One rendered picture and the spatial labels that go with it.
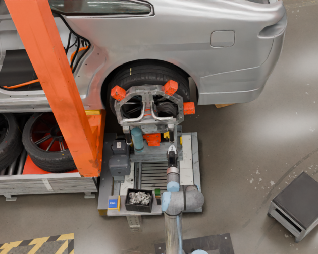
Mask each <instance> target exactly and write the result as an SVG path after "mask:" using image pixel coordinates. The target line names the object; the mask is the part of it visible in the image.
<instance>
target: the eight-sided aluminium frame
mask: <svg viewBox="0 0 318 254"><path fill-rule="evenodd" d="M164 92H165V87H164V86H162V85H150V86H132V87H131V88H130V89H128V90H127V91H126V95H125V98H124V99H122V100H121V101H119V100H115V105H114V107H115V111H116V115H117V120H118V123H119V124H120V121H123V119H127V118H125V117H123V113H122V109H121V106H122V105H123V104H124V103H126V102H127V101H128V100H129V99H131V98H132V97H133V96H135V95H149V94H152V95H155V94H160V95H162V96H164V97H165V98H167V99H169V100H171V101H172V102H174V103H176V104H178V113H179V114H178V115H177V118H176V124H174V127H175V126H176V125H178V124H179V123H181V122H182V121H184V114H183V97H181V96H179V95H178V94H176V93H174V94H173V95H172V96H170V95H168V94H165V93H164ZM135 127H138V128H141V125H133V126H130V129H133V128H135ZM141 130H142V129H141ZM166 132H168V125H167V124H158V125H157V130H156V131H155V132H153V133H166ZM143 133H144V134H151V133H146V132H144V131H143V130H142V134H143Z"/></svg>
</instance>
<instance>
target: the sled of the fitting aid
mask: <svg viewBox="0 0 318 254"><path fill-rule="evenodd" d="M131 141H132V135H131ZM177 151H178V158H177V159H178V160H177V161H183V145H182V126H181V125H177ZM158 161H167V156H166V153H163V154H137V155H135V153H134V144H133V141H132V144H131V145H130V162H158Z"/></svg>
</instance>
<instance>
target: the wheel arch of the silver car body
mask: <svg viewBox="0 0 318 254"><path fill-rule="evenodd" d="M140 59H156V58H140ZM134 60H138V59H134ZM158 60H162V59H158ZM130 61H133V60H130ZM163 61H166V60H163ZM127 62H129V61H127ZM127 62H125V63H127ZM167 62H169V61H167ZM170 63H172V62H170ZM123 64H124V63H122V64H120V65H118V66H117V67H115V68H114V69H112V70H111V71H110V72H109V73H108V74H107V75H106V76H105V78H104V80H103V81H102V83H101V86H100V90H99V99H100V103H101V105H102V107H103V109H104V110H105V108H106V101H107V91H108V84H109V82H111V80H112V76H113V74H114V73H115V71H116V70H117V69H118V68H119V67H120V66H121V65H123ZM172 64H174V63H172ZM174 65H176V64H174ZM176 66H178V65H176ZM178 67H180V66H178ZM180 68H181V67H180ZM181 69H183V68H181ZM183 71H184V72H185V73H186V75H187V77H191V78H192V79H193V80H194V78H193V77H192V76H191V75H190V74H189V73H188V72H187V71H186V70H184V69H183ZM194 82H195V85H196V99H197V105H199V102H200V92H199V88H198V85H197V83H196V81H195V80H194Z"/></svg>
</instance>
